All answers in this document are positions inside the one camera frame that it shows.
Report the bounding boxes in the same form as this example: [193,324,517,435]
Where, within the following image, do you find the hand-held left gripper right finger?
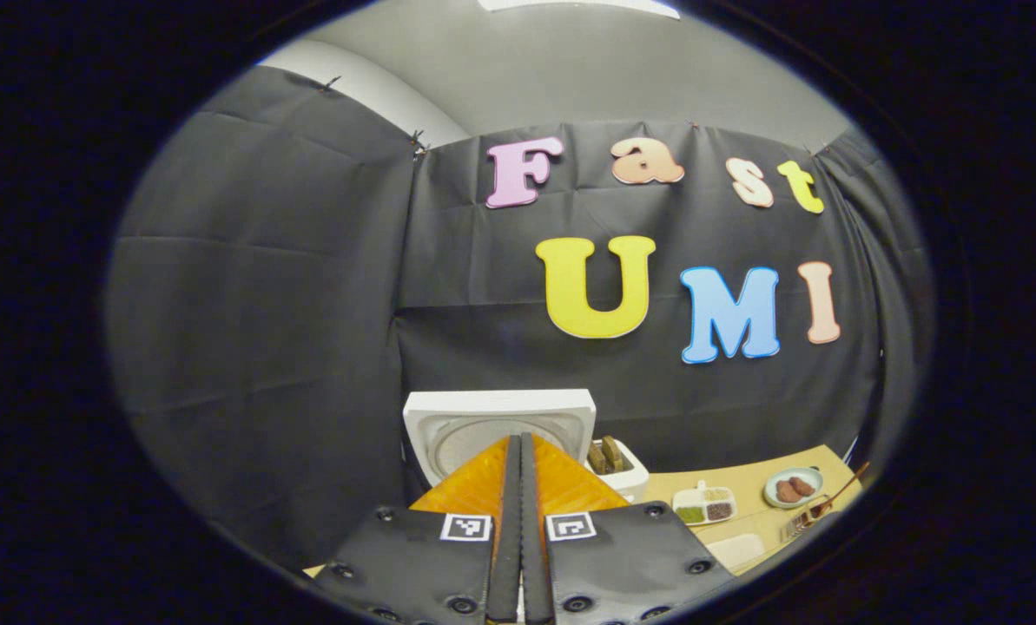
[520,432,736,625]

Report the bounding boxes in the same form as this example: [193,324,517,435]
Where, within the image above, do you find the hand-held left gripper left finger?
[313,434,523,625]

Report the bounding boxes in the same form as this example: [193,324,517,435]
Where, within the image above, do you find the white rice cooker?
[403,389,597,487]

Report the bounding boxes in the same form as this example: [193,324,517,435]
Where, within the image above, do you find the clear chopstick holder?
[781,497,831,543]

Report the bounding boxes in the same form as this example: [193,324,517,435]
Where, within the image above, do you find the brown wooden spoon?
[808,460,870,520]

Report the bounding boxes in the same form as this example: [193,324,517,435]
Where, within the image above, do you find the clear rice container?
[707,533,766,572]

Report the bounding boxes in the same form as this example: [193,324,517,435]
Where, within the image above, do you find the white toaster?
[585,438,650,503]

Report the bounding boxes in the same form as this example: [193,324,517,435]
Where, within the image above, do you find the white divided bean dish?
[672,482,737,526]

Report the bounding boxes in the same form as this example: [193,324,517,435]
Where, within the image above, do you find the pale green plate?
[763,467,825,509]

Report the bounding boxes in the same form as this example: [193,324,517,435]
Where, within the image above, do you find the black backdrop cloth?
[105,65,934,569]

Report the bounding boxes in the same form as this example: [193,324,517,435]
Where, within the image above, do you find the large ceiling light panel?
[478,0,682,20]

